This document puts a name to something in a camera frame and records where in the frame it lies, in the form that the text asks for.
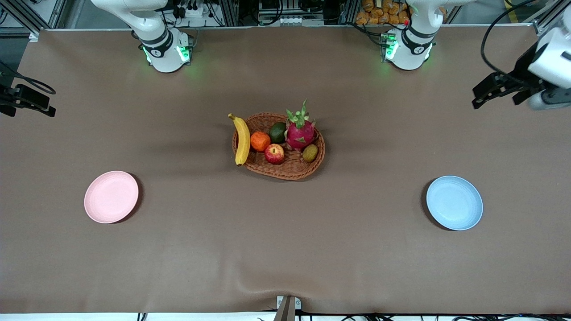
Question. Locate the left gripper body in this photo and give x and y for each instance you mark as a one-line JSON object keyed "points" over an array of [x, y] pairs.
{"points": [[523, 70]]}

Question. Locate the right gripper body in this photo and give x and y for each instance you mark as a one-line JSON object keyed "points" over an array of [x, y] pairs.
{"points": [[10, 95]]}

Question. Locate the yellow banana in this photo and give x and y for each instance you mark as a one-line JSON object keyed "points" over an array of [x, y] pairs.
{"points": [[243, 140]]}

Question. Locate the red yellow apple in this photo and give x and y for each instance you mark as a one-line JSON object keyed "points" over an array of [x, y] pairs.
{"points": [[274, 154]]}

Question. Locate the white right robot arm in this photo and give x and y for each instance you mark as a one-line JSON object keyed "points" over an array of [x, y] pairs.
{"points": [[163, 53]]}

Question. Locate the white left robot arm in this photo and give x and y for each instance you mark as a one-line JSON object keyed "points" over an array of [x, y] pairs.
{"points": [[410, 49]]}

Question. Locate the light blue plate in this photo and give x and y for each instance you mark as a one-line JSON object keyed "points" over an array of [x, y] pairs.
{"points": [[454, 203]]}

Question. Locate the pink plate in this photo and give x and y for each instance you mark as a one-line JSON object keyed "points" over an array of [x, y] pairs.
{"points": [[111, 197]]}

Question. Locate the bag of orange breads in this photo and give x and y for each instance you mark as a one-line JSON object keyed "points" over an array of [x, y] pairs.
{"points": [[379, 13]]}

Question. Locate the white power strip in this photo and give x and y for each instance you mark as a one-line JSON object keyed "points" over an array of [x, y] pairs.
{"points": [[194, 11]]}

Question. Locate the brown kiwi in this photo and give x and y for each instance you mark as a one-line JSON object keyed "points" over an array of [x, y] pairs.
{"points": [[310, 153]]}

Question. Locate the pink dragon fruit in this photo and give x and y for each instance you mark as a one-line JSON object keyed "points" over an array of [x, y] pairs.
{"points": [[299, 133]]}

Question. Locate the brown wicker basket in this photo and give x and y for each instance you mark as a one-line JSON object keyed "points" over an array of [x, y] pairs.
{"points": [[290, 169]]}

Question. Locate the green avocado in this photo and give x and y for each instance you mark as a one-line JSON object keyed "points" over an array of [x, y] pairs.
{"points": [[277, 133]]}

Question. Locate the orange fruit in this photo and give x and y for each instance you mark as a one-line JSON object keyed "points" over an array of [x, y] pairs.
{"points": [[260, 141]]}

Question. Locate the brown table mat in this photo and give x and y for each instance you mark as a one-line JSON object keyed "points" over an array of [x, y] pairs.
{"points": [[285, 249]]}

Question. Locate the metal table clamp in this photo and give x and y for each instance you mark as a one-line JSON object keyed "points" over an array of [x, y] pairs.
{"points": [[287, 307]]}

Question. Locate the aluminium frame post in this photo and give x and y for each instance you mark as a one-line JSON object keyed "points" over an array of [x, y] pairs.
{"points": [[20, 15], [546, 20]]}

